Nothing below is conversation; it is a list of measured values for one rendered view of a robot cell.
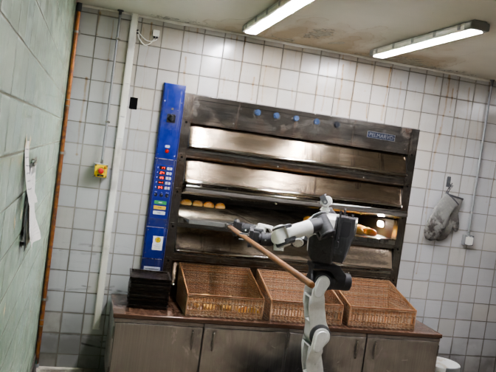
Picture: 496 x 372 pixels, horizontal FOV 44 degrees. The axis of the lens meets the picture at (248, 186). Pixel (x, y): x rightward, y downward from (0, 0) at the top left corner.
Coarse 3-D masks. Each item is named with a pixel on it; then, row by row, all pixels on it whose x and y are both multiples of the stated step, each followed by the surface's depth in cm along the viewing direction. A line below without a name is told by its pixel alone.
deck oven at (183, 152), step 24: (192, 96) 458; (360, 120) 492; (288, 168) 481; (312, 168) 486; (336, 168) 490; (408, 168) 506; (408, 192) 508; (360, 216) 577; (168, 240) 463; (168, 264) 464; (216, 264) 473; (240, 264) 478; (264, 264) 483
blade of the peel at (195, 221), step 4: (184, 216) 471; (188, 220) 439; (192, 220) 436; (196, 220) 437; (200, 220) 461; (204, 220) 465; (208, 220) 468; (212, 220) 471; (216, 220) 475; (204, 224) 439; (208, 224) 439; (212, 224) 440; (216, 224) 441; (220, 224) 441; (224, 224) 442
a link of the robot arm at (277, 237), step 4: (280, 228) 367; (284, 228) 369; (272, 232) 370; (276, 232) 368; (280, 232) 367; (284, 232) 368; (272, 236) 370; (276, 236) 368; (280, 236) 366; (284, 236) 367; (272, 240) 371; (276, 240) 368; (280, 240) 366; (284, 240) 366; (276, 244) 369; (280, 244) 366
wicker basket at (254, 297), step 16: (192, 272) 463; (208, 272) 467; (224, 272) 471; (240, 272) 474; (192, 288) 462; (208, 288) 465; (224, 288) 468; (240, 288) 472; (256, 288) 453; (224, 304) 425; (240, 304) 429; (256, 304) 432
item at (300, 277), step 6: (228, 228) 433; (234, 228) 417; (240, 234) 397; (246, 240) 380; (252, 240) 372; (252, 246) 366; (258, 246) 354; (264, 252) 339; (270, 252) 333; (270, 258) 328; (276, 258) 319; (282, 264) 307; (288, 264) 304; (288, 270) 297; (294, 270) 291; (294, 276) 288; (300, 276) 280; (306, 282) 272; (312, 282) 269
